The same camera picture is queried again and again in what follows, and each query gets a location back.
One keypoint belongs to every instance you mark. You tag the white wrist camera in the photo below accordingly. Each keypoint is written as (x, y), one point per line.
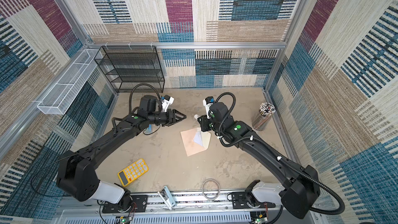
(208, 102)
(166, 101)

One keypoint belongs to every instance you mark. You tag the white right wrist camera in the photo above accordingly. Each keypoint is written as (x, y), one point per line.
(208, 102)

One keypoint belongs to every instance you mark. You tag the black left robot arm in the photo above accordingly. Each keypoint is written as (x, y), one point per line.
(77, 169)

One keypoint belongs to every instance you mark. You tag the white letter with green border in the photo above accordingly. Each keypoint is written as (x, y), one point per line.
(198, 138)

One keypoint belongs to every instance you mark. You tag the light blue stapler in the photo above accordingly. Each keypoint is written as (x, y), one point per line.
(167, 198)

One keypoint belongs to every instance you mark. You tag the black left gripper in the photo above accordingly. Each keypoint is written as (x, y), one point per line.
(170, 121)

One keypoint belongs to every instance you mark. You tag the pack of coloured markers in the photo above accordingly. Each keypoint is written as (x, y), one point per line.
(150, 128)

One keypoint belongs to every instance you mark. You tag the white wire mesh basket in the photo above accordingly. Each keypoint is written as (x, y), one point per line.
(61, 96)

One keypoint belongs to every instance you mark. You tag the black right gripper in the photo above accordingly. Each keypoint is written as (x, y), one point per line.
(203, 123)

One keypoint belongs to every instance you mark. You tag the black wire shelf rack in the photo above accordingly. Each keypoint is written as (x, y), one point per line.
(127, 66)

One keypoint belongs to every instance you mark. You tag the yellow calculator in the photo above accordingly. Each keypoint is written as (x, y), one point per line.
(133, 172)

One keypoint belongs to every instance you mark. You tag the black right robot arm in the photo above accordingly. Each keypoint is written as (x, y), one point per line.
(301, 186)

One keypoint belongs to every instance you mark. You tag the cup of pencils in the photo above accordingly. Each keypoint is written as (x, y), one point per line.
(263, 116)

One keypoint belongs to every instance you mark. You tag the pink envelope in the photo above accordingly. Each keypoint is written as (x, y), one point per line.
(190, 146)

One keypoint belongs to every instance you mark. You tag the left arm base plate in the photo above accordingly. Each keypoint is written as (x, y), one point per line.
(137, 203)

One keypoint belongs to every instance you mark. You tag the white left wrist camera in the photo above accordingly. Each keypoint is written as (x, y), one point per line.
(166, 101)

